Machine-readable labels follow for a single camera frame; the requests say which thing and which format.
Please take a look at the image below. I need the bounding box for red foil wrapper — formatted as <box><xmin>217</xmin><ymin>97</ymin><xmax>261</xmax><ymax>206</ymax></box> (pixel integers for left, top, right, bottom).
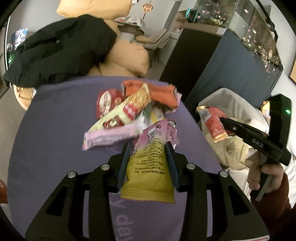
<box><xmin>196</xmin><ymin>106</ymin><xmax>234</xmax><ymax>143</ymax></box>

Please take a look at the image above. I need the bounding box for pink yellow snack bag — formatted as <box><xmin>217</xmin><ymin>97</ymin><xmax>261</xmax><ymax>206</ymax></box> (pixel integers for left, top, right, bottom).
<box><xmin>121</xmin><ymin>119</ymin><xmax>178</xmax><ymax>204</ymax></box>

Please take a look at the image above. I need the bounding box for beige plastic trash bag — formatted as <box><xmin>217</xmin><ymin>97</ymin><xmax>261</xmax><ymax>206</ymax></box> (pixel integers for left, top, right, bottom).
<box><xmin>201</xmin><ymin>121</ymin><xmax>252</xmax><ymax>170</ymax></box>

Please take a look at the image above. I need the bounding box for person's right hand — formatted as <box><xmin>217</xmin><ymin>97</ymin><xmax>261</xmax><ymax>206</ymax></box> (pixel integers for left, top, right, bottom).
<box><xmin>247</xmin><ymin>150</ymin><xmax>285</xmax><ymax>193</ymax></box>

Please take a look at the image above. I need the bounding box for yellow duck plush toy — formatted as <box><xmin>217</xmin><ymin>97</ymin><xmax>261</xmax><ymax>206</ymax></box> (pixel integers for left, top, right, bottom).
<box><xmin>260</xmin><ymin>100</ymin><xmax>270</xmax><ymax>119</ymax></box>

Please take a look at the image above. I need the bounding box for navy cloth covered cabinet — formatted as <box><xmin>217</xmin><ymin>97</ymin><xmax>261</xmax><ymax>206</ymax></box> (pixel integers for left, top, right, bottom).
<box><xmin>160</xmin><ymin>29</ymin><xmax>283</xmax><ymax>109</ymax></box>

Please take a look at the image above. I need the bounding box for purple table mat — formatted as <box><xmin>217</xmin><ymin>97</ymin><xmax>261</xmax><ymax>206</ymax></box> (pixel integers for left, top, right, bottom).
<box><xmin>6</xmin><ymin>76</ymin><xmax>224</xmax><ymax>241</ymax></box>

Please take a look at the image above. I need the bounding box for orange snack wrapper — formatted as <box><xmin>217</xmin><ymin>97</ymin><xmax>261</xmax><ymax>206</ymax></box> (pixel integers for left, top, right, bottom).
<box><xmin>122</xmin><ymin>80</ymin><xmax>182</xmax><ymax>110</ymax></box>

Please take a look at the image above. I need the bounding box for pink long snack wrapper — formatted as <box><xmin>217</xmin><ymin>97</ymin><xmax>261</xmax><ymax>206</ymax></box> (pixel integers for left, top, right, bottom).
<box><xmin>82</xmin><ymin>122</ymin><xmax>148</xmax><ymax>151</ymax></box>

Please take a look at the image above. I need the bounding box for cream red snack bar wrapper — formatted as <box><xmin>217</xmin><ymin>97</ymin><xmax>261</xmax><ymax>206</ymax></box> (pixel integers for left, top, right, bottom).
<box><xmin>88</xmin><ymin>83</ymin><xmax>152</xmax><ymax>132</ymax></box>

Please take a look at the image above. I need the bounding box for glass aquarium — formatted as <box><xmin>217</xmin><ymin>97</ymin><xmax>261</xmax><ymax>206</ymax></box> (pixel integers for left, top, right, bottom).
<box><xmin>193</xmin><ymin>0</ymin><xmax>281</xmax><ymax>67</ymax></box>

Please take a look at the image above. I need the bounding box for grey dining chair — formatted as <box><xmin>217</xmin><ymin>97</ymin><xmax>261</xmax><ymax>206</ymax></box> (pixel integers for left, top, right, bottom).
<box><xmin>134</xmin><ymin>29</ymin><xmax>170</xmax><ymax>68</ymax></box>

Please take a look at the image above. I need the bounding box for red round snack packet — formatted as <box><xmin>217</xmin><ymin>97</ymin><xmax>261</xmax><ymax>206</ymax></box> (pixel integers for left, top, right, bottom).
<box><xmin>96</xmin><ymin>89</ymin><xmax>125</xmax><ymax>120</ymax></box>

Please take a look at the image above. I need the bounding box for tan leather armchair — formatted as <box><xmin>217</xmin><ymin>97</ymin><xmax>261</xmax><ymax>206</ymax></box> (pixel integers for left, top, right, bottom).
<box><xmin>12</xmin><ymin>1</ymin><xmax>149</xmax><ymax>108</ymax></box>

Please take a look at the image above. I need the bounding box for dining table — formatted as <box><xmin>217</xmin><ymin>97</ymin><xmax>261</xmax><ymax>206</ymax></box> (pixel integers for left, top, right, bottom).
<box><xmin>115</xmin><ymin>16</ymin><xmax>151</xmax><ymax>36</ymax></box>

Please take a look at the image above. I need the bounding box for red chinese knot ornament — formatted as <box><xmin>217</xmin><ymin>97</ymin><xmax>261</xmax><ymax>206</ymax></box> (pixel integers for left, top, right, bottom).
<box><xmin>142</xmin><ymin>1</ymin><xmax>154</xmax><ymax>20</ymax></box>

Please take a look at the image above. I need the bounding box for black jacket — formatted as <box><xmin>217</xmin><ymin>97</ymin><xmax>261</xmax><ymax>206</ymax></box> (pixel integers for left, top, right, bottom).
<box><xmin>4</xmin><ymin>15</ymin><xmax>117</xmax><ymax>89</ymax></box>

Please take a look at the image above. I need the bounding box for colourful box by shelf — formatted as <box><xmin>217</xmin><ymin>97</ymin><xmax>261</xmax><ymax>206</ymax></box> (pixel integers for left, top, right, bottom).
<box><xmin>11</xmin><ymin>28</ymin><xmax>28</xmax><ymax>51</ymax></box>

